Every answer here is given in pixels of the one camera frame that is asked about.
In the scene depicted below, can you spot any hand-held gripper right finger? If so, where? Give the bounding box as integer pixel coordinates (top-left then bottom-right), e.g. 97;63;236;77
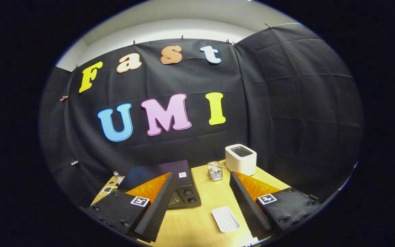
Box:
229;171;322;240

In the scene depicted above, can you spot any clear glass jar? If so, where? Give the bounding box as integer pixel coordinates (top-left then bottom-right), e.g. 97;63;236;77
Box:
207;161;223;181

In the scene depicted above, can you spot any white slot toaster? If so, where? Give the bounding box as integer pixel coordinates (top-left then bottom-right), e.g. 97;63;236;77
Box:
225;144;257;176

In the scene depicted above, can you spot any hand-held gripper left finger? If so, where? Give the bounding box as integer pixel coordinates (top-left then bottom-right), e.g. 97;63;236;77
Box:
87;172;177;243

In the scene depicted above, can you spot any white rectangular ridged dish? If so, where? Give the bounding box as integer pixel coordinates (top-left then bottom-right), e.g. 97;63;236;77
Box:
212;206;241;234

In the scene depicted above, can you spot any black toaster oven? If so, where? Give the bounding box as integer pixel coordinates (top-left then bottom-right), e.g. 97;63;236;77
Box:
117;160;202;210

